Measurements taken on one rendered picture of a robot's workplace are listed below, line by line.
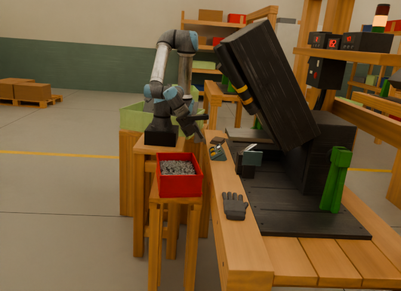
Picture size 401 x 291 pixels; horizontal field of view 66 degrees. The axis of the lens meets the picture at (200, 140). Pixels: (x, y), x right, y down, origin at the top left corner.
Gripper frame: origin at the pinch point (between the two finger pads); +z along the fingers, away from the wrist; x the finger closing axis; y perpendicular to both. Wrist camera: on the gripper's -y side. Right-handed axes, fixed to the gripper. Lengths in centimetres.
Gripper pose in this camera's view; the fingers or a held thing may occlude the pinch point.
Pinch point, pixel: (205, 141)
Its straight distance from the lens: 171.4
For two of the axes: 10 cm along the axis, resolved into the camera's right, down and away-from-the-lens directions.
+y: -8.6, 5.0, 1.3
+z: 5.1, 8.1, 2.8
